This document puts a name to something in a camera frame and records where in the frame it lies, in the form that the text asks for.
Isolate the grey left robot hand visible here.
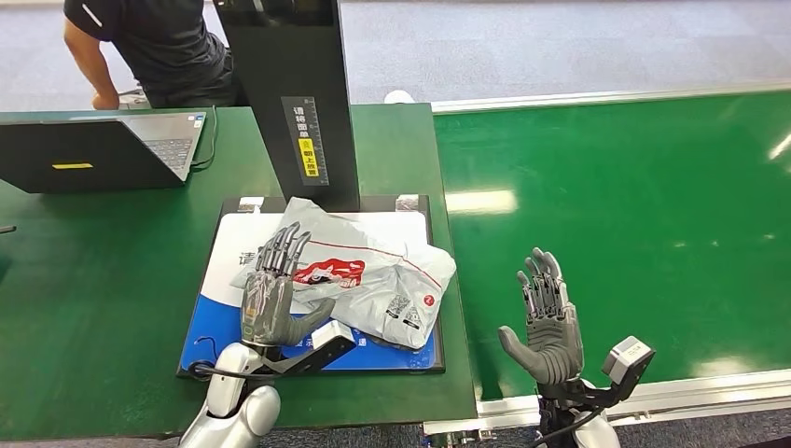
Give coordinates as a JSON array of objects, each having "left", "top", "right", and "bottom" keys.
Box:
[{"left": 239, "top": 221, "right": 338, "bottom": 349}]

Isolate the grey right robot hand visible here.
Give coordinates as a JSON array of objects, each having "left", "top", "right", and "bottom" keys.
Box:
[{"left": 497, "top": 246, "right": 586, "bottom": 387}]

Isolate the grey plastic mailer package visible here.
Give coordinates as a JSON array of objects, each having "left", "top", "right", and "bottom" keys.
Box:
[{"left": 230, "top": 196, "right": 458, "bottom": 352}]

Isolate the green conveyor belt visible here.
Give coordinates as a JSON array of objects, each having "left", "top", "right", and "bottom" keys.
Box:
[{"left": 422, "top": 78, "right": 791, "bottom": 448}]

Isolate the black inbound machine column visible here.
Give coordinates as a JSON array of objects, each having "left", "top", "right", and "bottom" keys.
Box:
[{"left": 212, "top": 0, "right": 362, "bottom": 214}]

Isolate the ruler label with yellow sticker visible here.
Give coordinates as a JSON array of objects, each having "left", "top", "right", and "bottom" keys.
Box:
[{"left": 281, "top": 94, "right": 331, "bottom": 188}]

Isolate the grey open laptop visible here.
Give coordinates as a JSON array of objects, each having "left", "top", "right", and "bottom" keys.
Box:
[{"left": 0, "top": 111, "right": 208, "bottom": 195}]

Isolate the white and blue machine base plate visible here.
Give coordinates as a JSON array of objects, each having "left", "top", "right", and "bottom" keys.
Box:
[{"left": 176, "top": 194, "right": 448, "bottom": 378}]

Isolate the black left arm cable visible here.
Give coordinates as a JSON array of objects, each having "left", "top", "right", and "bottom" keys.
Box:
[{"left": 187, "top": 335, "right": 292, "bottom": 382}]

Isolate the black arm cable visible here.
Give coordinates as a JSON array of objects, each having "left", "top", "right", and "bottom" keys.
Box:
[
  {"left": 524, "top": 404, "right": 604, "bottom": 448},
  {"left": 187, "top": 335, "right": 292, "bottom": 382}
]

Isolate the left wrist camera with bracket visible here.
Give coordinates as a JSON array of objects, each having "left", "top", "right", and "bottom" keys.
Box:
[{"left": 280, "top": 319, "right": 358, "bottom": 377}]

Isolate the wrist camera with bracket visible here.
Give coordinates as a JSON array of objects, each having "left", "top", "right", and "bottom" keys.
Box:
[
  {"left": 579, "top": 334, "right": 657, "bottom": 408},
  {"left": 280, "top": 319, "right": 358, "bottom": 377}
]

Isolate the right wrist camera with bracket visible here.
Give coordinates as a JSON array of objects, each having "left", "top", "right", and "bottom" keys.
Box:
[{"left": 579, "top": 334, "right": 657, "bottom": 408}]

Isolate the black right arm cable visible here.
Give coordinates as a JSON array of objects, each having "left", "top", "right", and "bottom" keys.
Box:
[{"left": 524, "top": 404, "right": 604, "bottom": 448}]

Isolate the black laptop cable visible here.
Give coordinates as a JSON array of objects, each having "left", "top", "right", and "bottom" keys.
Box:
[{"left": 189, "top": 104, "right": 219, "bottom": 172}]

